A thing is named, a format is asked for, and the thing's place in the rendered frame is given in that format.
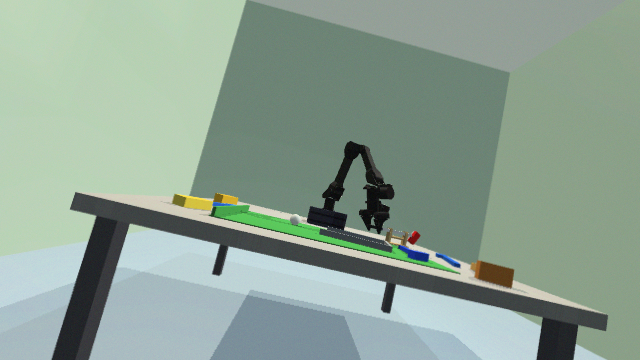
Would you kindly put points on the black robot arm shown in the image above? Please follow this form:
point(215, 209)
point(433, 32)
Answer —
point(373, 176)

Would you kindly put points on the white golf ball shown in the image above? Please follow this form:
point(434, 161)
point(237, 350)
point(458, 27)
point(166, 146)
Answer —
point(295, 219)

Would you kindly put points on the green flat mat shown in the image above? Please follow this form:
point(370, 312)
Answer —
point(312, 233)

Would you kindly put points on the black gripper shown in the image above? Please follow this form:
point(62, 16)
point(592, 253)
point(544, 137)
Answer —
point(373, 209)

